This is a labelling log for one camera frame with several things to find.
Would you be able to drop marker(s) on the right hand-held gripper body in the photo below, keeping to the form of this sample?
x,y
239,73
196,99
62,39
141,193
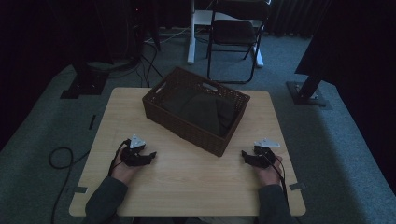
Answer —
x,y
264,153

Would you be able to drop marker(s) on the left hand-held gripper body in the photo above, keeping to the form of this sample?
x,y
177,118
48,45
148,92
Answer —
x,y
133,152

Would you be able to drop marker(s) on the person's left hand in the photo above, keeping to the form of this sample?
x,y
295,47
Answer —
x,y
123,172

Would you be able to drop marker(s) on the person's right hand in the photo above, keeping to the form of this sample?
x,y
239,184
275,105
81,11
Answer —
x,y
269,175

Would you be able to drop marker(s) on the brown woven basket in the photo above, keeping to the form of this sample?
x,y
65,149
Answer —
x,y
186,130

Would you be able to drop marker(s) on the grey tape strip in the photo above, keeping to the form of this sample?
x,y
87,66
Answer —
x,y
297,186
80,189

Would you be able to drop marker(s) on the small black floor strip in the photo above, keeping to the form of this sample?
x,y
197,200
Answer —
x,y
92,122

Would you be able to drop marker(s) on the dark cloth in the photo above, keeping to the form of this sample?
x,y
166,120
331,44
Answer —
x,y
202,112

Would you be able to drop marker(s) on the black slanted stand with base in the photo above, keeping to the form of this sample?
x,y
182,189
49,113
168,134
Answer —
x,y
306,91

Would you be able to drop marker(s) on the black folding chair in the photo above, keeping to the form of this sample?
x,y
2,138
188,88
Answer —
x,y
235,32

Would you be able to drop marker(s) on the black stand with base plate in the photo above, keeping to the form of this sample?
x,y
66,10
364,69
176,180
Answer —
x,y
85,84

